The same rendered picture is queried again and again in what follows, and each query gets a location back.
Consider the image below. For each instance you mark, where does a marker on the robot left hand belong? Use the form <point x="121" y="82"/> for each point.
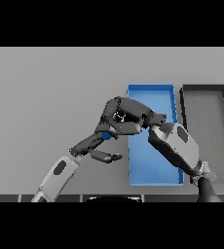
<point x="91" y="144"/>

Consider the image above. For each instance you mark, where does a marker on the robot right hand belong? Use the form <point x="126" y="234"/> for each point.
<point x="130" y="118"/>

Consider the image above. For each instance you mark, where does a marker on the blue bin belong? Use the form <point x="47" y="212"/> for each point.
<point x="149" y="162"/>

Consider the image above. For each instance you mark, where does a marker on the dark grey bin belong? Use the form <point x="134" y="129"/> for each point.
<point x="211" y="136"/>

